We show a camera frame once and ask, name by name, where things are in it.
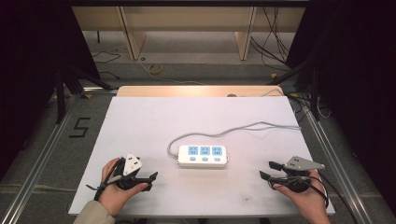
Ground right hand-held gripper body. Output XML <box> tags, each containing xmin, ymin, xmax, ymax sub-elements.
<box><xmin>280</xmin><ymin>155</ymin><xmax>326</xmax><ymax>193</ymax></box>

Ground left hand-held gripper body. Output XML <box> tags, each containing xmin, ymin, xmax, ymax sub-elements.
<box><xmin>113</xmin><ymin>152</ymin><xmax>148</xmax><ymax>191</ymax></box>

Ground person's left hand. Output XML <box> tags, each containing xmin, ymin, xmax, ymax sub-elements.
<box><xmin>98</xmin><ymin>157</ymin><xmax>149</xmax><ymax>217</ymax></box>

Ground person's right hand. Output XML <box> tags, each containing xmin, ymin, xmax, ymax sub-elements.
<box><xmin>272</xmin><ymin>169</ymin><xmax>332</xmax><ymax>224</ymax></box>

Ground white power strip blue sockets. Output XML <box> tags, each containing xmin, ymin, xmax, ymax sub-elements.
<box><xmin>175</xmin><ymin>144</ymin><xmax>230</xmax><ymax>169</ymax></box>

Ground black metal stand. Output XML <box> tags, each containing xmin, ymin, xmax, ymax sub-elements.
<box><xmin>266</xmin><ymin>58</ymin><xmax>322</xmax><ymax>122</ymax></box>
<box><xmin>53</xmin><ymin>64</ymin><xmax>114</xmax><ymax>125</ymax></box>

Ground wooden table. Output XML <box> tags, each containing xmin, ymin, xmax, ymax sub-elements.
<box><xmin>116</xmin><ymin>85</ymin><xmax>285</xmax><ymax>98</ymax></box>

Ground yellow tape roll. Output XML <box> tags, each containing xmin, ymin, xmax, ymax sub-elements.
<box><xmin>147</xmin><ymin>63</ymin><xmax>163</xmax><ymax>76</ymax></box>

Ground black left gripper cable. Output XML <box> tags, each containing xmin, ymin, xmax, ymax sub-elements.
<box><xmin>86</xmin><ymin>158</ymin><xmax>126</xmax><ymax>202</ymax></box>

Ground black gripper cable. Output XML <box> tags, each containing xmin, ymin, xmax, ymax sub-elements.
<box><xmin>86</xmin><ymin>158</ymin><xmax>126</xmax><ymax>202</ymax></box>
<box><xmin>306</xmin><ymin>170</ymin><xmax>360</xmax><ymax>224</ymax></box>

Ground aluminium floor rail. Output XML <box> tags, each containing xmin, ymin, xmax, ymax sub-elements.
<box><xmin>304</xmin><ymin>110</ymin><xmax>376</xmax><ymax>224</ymax></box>
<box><xmin>0</xmin><ymin>92</ymin><xmax>79</xmax><ymax>224</ymax></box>

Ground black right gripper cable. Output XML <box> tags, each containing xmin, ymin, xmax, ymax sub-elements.
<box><xmin>306</xmin><ymin>170</ymin><xmax>360</xmax><ymax>224</ymax></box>

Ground grey power strip cable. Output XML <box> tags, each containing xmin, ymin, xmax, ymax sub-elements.
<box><xmin>166</xmin><ymin>120</ymin><xmax>303</xmax><ymax>158</ymax></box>

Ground thin white cable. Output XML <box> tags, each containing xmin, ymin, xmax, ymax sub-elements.
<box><xmin>261</xmin><ymin>88</ymin><xmax>297</xmax><ymax>114</ymax></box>

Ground thin black floor cable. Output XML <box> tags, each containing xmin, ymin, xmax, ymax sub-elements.
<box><xmin>91</xmin><ymin>49</ymin><xmax>122</xmax><ymax>80</ymax></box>

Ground black cable bundle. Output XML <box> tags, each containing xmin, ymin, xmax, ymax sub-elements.
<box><xmin>249</xmin><ymin>6</ymin><xmax>291</xmax><ymax>69</ymax></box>

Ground light wooden desk frame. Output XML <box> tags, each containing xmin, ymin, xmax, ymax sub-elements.
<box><xmin>71</xmin><ymin>6</ymin><xmax>306</xmax><ymax>62</ymax></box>

